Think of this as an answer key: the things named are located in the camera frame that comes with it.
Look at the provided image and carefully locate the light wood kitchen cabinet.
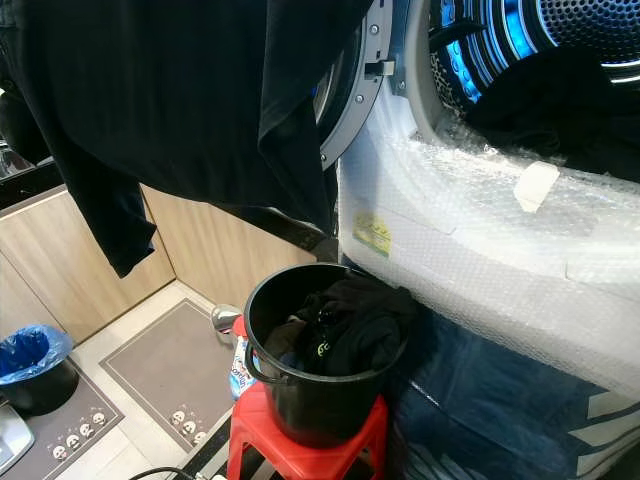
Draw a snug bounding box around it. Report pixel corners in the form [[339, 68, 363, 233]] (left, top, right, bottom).
[[0, 185, 319, 343]]

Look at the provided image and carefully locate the white tape patch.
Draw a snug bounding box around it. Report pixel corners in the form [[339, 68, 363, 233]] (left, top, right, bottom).
[[514, 160, 561, 214]]

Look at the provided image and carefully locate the white bathroom scale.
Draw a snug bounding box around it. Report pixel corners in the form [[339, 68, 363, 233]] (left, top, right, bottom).
[[0, 402, 35, 476]]

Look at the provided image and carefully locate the blue plastic bin liner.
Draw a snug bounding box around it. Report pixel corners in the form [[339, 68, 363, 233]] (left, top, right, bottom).
[[0, 324, 73, 386]]

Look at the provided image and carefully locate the blue-lit steel washer drum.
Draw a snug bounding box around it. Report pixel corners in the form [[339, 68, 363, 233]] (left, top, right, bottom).
[[428, 0, 640, 106]]

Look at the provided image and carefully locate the yellow washer sticker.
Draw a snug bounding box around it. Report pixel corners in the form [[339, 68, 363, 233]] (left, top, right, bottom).
[[352, 210, 393, 258]]

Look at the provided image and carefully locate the grey round washer door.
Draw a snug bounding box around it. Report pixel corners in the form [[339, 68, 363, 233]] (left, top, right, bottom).
[[317, 0, 395, 171]]

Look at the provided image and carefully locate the black trash bin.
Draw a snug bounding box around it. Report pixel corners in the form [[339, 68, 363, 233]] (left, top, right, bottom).
[[0, 358, 80, 418]]

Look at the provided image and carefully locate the steel kitchen sink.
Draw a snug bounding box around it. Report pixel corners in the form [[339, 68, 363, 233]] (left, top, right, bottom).
[[0, 145, 33, 179]]

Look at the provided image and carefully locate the grey printed floor mat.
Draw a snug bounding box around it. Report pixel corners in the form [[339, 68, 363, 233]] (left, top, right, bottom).
[[100, 298, 241, 448], [10, 372, 125, 480]]

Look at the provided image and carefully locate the white bubble-wrapped washing machine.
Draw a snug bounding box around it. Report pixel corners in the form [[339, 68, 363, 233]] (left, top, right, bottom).
[[335, 0, 640, 403]]

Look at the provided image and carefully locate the silver metal cup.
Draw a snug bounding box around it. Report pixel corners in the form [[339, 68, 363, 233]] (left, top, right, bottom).
[[211, 303, 243, 336]]

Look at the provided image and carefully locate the red plastic stool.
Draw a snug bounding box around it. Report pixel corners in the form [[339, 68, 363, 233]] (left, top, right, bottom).
[[226, 385, 391, 480]]

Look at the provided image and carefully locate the black long sleeve garment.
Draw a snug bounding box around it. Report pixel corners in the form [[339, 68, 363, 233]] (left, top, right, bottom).
[[0, 0, 376, 280]]

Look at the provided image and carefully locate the black plastic bucket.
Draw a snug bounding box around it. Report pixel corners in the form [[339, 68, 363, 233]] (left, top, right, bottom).
[[243, 262, 416, 449]]

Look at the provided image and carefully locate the black garment heap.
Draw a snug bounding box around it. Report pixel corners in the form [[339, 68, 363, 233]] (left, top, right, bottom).
[[465, 50, 640, 186]]

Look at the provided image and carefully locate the black crumpled clothes pile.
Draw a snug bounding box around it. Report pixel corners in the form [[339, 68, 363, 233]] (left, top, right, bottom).
[[263, 275, 419, 378]]

